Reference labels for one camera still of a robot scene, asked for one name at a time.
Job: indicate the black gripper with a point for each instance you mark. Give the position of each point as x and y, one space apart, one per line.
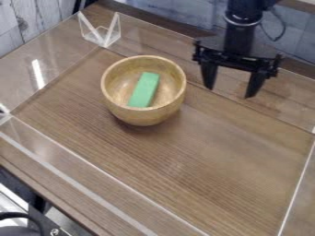
236 50

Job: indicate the green rectangular block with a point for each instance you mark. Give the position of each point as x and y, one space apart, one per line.
144 90

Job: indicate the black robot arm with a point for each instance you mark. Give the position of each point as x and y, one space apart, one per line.
247 12

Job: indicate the wooden bowl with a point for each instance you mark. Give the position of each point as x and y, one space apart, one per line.
117 84

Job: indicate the clear acrylic tray walls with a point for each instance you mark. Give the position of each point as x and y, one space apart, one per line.
224 170

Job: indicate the clear acrylic corner bracket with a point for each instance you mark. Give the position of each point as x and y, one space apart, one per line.
100 35

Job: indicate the black metal table bracket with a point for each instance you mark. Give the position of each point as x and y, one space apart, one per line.
50 228

